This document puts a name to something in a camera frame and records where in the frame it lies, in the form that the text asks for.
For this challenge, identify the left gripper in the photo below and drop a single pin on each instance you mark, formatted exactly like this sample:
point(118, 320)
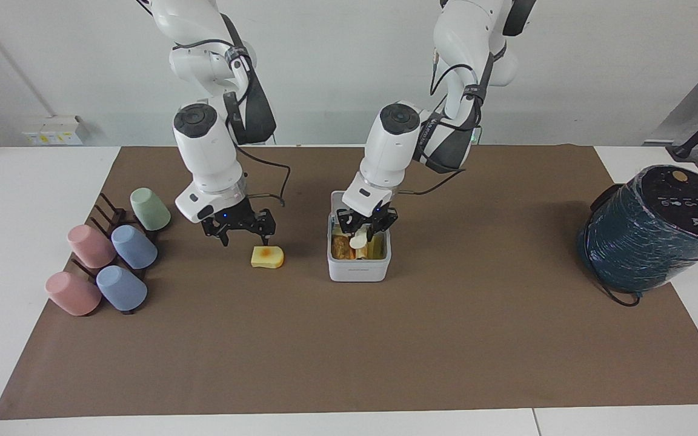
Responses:
point(374, 212)

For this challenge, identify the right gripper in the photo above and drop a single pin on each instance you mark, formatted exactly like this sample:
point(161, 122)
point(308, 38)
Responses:
point(234, 217)

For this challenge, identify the cream trash piece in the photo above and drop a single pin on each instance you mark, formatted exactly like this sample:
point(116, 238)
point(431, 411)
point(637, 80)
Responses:
point(358, 241)

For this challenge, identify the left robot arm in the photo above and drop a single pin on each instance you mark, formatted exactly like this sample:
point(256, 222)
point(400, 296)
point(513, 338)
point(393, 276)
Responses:
point(388, 151)

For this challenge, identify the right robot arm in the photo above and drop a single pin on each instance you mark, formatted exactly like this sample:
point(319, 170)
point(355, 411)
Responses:
point(203, 151)

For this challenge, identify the brown trash piece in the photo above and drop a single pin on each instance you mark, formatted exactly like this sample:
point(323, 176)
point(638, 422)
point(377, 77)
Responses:
point(341, 248)

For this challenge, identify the white square bin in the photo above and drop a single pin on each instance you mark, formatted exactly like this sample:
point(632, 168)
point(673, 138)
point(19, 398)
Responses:
point(358, 271)

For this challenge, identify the yellow toast slice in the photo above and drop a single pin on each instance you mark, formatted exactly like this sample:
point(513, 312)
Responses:
point(267, 257)

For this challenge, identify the green cup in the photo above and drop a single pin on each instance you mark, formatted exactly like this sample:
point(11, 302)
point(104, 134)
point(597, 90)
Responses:
point(150, 209)

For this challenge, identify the blue cup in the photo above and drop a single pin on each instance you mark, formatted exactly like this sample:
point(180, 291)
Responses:
point(134, 246)
point(121, 288)

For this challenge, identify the dark brown cup rack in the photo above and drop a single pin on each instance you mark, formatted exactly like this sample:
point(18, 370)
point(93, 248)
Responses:
point(114, 216)

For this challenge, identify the pink cup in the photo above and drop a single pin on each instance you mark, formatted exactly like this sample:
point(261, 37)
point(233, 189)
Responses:
point(73, 293)
point(90, 245)

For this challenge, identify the dark blue round appliance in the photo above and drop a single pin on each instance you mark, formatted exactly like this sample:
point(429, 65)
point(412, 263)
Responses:
point(646, 242)

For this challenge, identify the white wall socket box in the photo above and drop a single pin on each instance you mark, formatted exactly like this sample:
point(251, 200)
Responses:
point(52, 130)

